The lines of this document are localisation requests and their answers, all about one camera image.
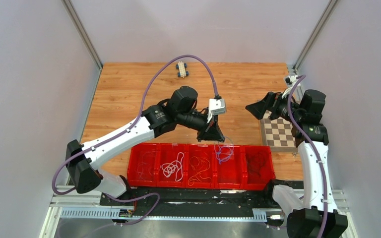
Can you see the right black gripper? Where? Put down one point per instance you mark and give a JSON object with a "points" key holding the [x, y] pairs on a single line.
{"points": [[270, 102]]}

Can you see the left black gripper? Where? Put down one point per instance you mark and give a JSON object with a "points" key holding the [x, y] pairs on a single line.
{"points": [[212, 132]]}

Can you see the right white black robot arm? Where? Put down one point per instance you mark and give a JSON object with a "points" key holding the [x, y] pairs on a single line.
{"points": [[316, 215]]}

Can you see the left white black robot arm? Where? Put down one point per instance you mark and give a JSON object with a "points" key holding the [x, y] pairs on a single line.
{"points": [[84, 161]]}

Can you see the red bin middle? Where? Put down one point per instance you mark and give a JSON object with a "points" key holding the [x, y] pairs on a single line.
{"points": [[199, 167]]}

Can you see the red bin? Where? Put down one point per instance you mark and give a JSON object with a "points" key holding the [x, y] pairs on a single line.
{"points": [[259, 167], [229, 167], [199, 167], [170, 165], [141, 165]]}

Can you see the wooden chessboard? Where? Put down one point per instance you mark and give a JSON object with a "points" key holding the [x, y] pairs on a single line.
{"points": [[277, 134]]}

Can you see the red bin rightmost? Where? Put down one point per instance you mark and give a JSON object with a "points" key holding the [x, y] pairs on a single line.
{"points": [[259, 167]]}

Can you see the white blue toy car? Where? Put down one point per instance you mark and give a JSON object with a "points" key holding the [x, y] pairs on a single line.
{"points": [[182, 69]]}

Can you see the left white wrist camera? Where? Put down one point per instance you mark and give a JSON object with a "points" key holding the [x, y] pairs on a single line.
{"points": [[216, 107]]}

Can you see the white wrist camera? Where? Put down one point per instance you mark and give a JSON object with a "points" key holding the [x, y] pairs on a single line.
{"points": [[290, 81], [216, 107]]}

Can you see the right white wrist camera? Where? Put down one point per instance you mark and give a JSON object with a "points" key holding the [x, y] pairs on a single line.
{"points": [[290, 81]]}

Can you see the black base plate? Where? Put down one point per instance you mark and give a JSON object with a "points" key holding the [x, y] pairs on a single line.
{"points": [[213, 210]]}

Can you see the aluminium frame rail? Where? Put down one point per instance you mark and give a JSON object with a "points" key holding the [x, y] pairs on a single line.
{"points": [[78, 199]]}

